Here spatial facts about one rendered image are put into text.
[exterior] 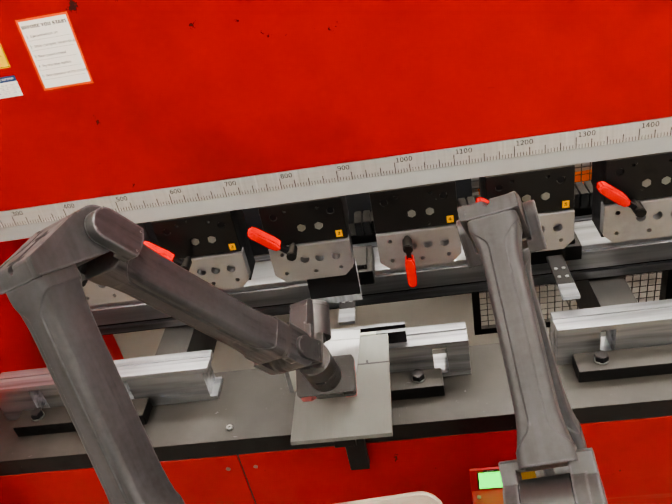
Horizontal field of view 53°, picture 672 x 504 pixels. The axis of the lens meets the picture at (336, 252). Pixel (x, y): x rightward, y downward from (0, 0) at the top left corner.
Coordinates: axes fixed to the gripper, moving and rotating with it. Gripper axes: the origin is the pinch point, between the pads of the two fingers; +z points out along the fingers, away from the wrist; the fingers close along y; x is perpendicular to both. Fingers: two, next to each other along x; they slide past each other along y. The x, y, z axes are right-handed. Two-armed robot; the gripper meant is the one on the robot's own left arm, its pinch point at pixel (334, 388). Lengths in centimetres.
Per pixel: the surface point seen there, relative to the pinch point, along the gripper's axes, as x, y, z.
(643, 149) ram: -29, -58, -21
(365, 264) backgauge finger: -32.5, -6.1, 17.8
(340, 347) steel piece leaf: -10.5, -0.4, 8.3
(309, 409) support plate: 3.3, 4.9, 0.2
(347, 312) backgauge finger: -19.8, -1.7, 13.5
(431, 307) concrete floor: -76, -19, 164
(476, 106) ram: -35, -31, -31
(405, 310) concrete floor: -76, -8, 164
